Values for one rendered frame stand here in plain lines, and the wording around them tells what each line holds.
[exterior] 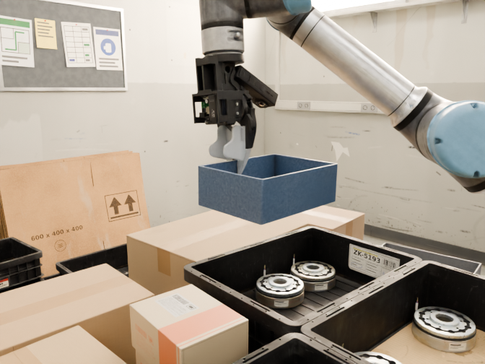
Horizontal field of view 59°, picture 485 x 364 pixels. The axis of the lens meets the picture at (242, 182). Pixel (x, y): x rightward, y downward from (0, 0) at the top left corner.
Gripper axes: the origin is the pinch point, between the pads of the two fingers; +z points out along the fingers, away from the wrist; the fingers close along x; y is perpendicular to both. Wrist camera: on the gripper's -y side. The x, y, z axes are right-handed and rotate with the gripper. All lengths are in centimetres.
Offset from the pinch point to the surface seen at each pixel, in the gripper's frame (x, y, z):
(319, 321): 21.3, 5.2, 21.6
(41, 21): -245, -55, -80
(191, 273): -5.7, 8.8, 19.3
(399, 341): 24.0, -13.9, 31.9
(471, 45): -58, -280, -50
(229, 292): 5.3, 9.0, 20.2
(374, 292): 22.0, -9.2, 21.6
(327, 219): -22, -57, 25
